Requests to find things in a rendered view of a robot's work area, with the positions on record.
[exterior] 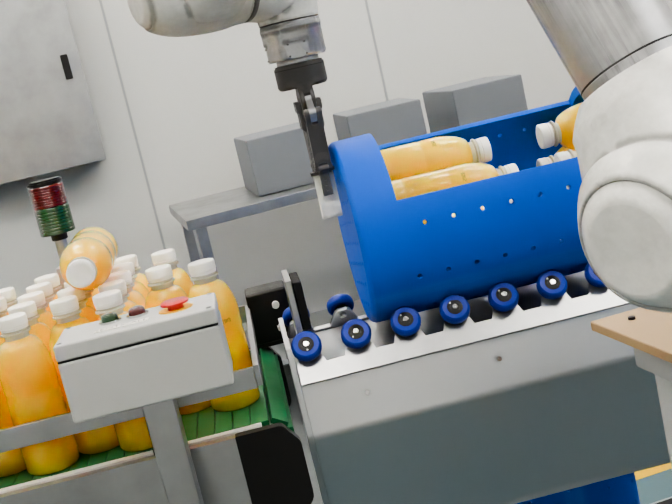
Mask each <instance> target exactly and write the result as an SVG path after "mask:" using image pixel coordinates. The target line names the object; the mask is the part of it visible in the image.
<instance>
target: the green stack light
mask: <svg viewBox="0 0 672 504"><path fill-rule="evenodd" d="M69 206H70V205H69V203H65V204H63V205H59V206H56V207H52V208H48V209H43V210H38V211H34V215H35V218H36V221H37V224H38V229H39V232H40V236H41V237H50V236H55V235H59V234H63V233H66V232H69V231H72V230H74V229H75V228H76V227H75V225H74V224H75V223H74V220H73V216H72V213H71V210H70V207H69Z"/></svg>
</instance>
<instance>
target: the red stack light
mask: <svg viewBox="0 0 672 504"><path fill-rule="evenodd" d="M63 184H64V183H63V182H62V181H61V182H58V183H55V184H52V185H48V186H44V187H39V188H35V189H28V193H29V195H30V196H29V197H30V200H31V202H32V203H31V204H32V207H33V210H34V211H38V210H43V209H48V208H52V207H56V206H59V205H63V204H65V203H68V199H67V195H66V192H65V187H64V185H63Z"/></svg>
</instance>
